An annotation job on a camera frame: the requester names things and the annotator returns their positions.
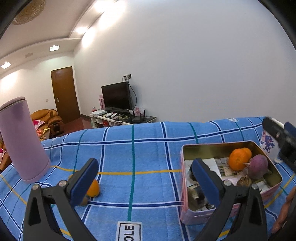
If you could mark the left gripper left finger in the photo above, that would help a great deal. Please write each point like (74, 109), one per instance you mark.
(40, 222)

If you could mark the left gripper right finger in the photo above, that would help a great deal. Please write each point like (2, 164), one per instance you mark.
(250, 220)

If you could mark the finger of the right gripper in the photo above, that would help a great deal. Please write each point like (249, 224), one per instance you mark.
(290, 133)
(275, 130)

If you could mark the purple round turnip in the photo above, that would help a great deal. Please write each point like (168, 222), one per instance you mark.
(257, 167)

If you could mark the pink tin box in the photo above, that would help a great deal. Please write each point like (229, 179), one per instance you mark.
(215, 156)

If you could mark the large orange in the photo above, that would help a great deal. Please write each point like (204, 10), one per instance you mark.
(237, 159)

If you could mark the small orange mandarin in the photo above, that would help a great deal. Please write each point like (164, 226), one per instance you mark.
(94, 189)

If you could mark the green-brown longan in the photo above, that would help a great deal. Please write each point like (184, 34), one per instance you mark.
(84, 201)

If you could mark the person's right hand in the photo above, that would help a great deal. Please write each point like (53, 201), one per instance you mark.
(284, 212)

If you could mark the white floral mug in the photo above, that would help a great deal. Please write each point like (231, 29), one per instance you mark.
(270, 146)

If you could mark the paper leaflet in tin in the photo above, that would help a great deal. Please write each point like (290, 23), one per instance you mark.
(221, 167)

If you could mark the lilac tall kettle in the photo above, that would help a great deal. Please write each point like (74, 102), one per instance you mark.
(21, 141)

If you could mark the orange leather sofa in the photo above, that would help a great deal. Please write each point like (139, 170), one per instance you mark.
(54, 126)

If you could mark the pink floral cushion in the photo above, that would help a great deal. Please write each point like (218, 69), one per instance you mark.
(38, 124)

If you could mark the blue plaid tablecloth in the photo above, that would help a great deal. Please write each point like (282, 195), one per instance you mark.
(139, 174)

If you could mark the brown wooden door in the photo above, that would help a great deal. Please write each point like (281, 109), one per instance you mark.
(65, 94)

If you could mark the white TV stand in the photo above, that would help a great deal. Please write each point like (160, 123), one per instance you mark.
(103, 118)

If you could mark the pink box beside TV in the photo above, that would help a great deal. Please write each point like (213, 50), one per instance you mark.
(101, 101)

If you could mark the black television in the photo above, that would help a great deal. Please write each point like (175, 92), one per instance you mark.
(117, 96)

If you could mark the wall power socket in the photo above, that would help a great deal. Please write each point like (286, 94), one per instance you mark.
(126, 77)

